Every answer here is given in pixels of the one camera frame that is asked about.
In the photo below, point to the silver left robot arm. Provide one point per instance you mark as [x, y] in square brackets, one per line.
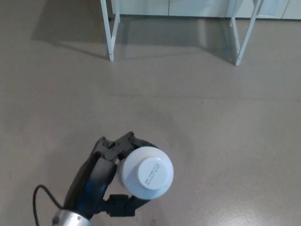
[70, 217]

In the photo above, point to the white metal table frame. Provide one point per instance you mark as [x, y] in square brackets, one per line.
[111, 35]

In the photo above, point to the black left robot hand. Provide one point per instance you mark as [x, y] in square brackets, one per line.
[94, 179]

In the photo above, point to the white plastic bottle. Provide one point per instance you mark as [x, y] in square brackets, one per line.
[150, 174]

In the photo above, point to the white wall cabinet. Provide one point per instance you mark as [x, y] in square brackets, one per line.
[200, 7]

